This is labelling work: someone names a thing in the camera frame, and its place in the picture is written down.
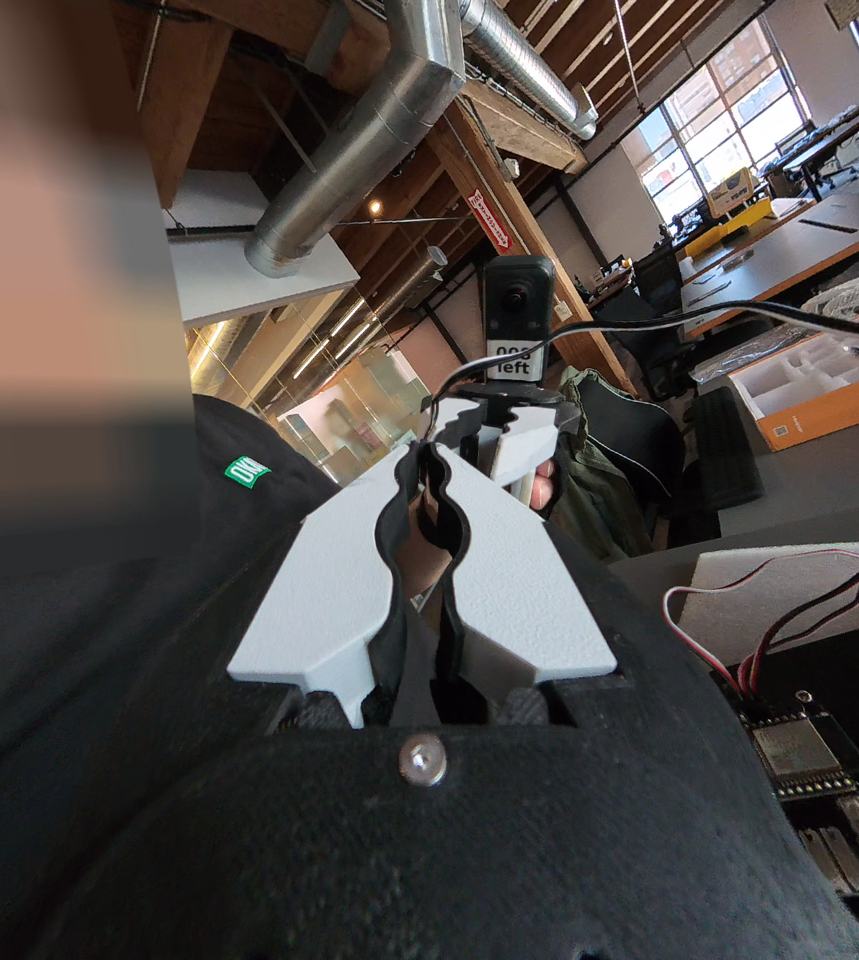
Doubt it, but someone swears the grey desk with wooden edge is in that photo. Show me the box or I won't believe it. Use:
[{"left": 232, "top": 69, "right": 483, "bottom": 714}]
[{"left": 602, "top": 390, "right": 859, "bottom": 564}]

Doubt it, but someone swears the red wall sign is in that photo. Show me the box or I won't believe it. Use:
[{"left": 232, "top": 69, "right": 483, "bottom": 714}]
[{"left": 467, "top": 187, "right": 515, "bottom": 252}]

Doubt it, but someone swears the orange white cardboard box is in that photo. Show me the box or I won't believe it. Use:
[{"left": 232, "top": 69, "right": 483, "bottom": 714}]
[{"left": 729, "top": 326, "right": 859, "bottom": 453}]

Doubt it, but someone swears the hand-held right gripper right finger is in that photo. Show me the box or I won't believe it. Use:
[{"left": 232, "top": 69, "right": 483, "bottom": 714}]
[{"left": 429, "top": 442, "right": 620, "bottom": 687}]

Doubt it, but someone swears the blue toy robot arm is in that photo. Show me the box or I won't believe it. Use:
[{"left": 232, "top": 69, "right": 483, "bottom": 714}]
[{"left": 710, "top": 615, "right": 859, "bottom": 901}]

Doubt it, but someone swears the silver air duct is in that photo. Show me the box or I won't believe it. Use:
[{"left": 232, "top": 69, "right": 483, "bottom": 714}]
[
  {"left": 459, "top": 0, "right": 599, "bottom": 141},
  {"left": 244, "top": 0, "right": 468, "bottom": 280}
]

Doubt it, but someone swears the black ribbed chair back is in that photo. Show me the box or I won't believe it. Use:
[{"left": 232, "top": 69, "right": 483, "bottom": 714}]
[{"left": 688, "top": 386, "right": 767, "bottom": 537}]

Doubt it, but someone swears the person's left hand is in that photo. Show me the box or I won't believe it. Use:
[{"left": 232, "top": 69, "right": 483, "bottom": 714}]
[{"left": 399, "top": 457, "right": 558, "bottom": 601}]

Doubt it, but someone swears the black office chair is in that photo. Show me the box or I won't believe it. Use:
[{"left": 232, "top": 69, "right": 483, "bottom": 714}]
[{"left": 579, "top": 371, "right": 689, "bottom": 560}]

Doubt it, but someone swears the olive green jacket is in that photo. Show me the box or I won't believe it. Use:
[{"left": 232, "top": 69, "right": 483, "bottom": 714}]
[{"left": 549, "top": 367, "right": 656, "bottom": 560}]

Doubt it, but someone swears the grey foam mat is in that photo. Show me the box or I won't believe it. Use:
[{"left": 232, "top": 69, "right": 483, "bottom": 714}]
[{"left": 680, "top": 540, "right": 859, "bottom": 669}]

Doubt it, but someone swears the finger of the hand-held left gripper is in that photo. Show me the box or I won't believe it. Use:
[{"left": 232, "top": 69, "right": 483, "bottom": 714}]
[
  {"left": 488, "top": 405, "right": 560, "bottom": 487},
  {"left": 429, "top": 396, "right": 485, "bottom": 455}
]

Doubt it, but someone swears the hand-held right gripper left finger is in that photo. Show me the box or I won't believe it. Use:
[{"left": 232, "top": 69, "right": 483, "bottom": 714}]
[{"left": 227, "top": 442, "right": 410, "bottom": 730}]

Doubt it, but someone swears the white hanging panel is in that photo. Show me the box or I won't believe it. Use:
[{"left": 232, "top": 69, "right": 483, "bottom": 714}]
[{"left": 167, "top": 168, "right": 362, "bottom": 331}]

